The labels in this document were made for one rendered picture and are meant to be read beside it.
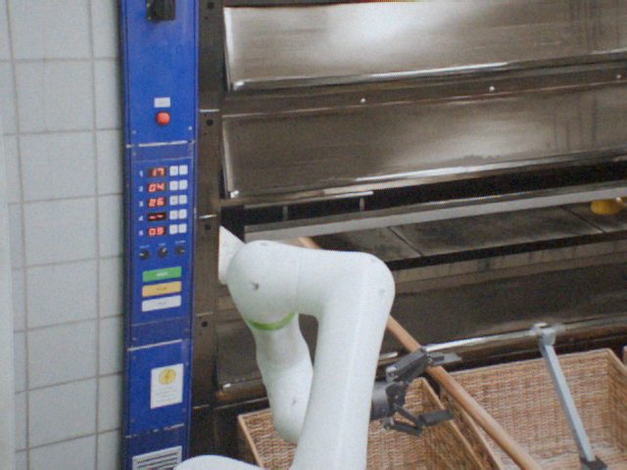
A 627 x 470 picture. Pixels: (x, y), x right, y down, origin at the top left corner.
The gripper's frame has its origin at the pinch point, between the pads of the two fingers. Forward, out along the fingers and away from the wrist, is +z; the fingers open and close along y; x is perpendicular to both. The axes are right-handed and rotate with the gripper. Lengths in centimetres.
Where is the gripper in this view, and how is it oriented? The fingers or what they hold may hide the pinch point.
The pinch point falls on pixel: (450, 386)
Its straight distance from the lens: 238.1
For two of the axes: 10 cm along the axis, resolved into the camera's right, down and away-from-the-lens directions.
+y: -0.6, 9.2, 3.9
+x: 4.1, 3.8, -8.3
